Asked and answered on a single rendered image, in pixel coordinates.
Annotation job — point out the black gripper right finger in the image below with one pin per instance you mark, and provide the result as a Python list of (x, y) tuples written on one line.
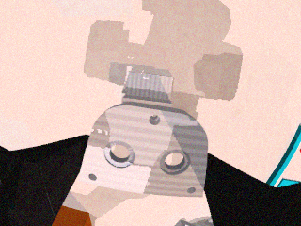
[(237, 199)]

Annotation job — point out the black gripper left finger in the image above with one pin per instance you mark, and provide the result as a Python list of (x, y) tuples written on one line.
[(35, 181)]

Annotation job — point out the cyan flat bar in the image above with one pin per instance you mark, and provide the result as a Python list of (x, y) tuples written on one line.
[(286, 159)]

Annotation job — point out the cyan flat rectangular plate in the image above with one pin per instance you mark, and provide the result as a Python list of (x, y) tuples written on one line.
[(284, 182)]

